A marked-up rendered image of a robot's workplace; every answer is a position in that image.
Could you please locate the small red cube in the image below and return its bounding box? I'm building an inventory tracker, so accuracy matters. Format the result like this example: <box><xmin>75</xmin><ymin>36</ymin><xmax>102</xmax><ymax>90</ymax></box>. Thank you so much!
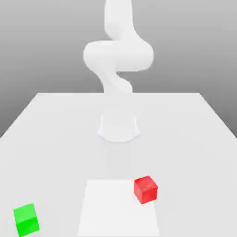
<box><xmin>133</xmin><ymin>175</ymin><xmax>158</xmax><ymax>205</ymax></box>

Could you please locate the small green cube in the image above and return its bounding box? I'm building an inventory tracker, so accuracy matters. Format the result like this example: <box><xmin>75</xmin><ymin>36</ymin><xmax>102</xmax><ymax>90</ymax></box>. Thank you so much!
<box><xmin>13</xmin><ymin>203</ymin><xmax>40</xmax><ymax>237</ymax></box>

